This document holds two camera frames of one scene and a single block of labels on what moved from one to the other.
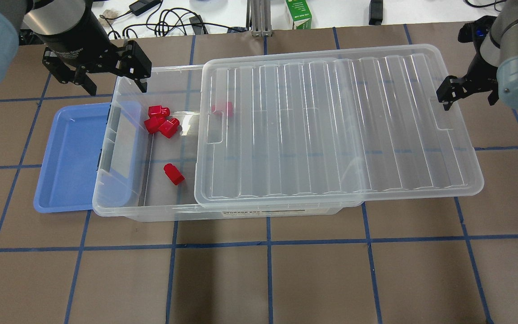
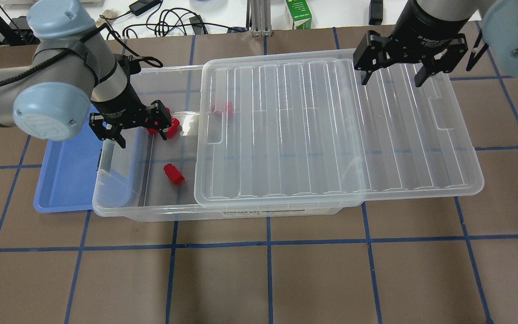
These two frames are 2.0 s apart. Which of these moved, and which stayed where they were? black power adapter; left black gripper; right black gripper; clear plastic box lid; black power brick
Moved: left black gripper; right black gripper
Stayed: black power brick; clear plastic box lid; black power adapter
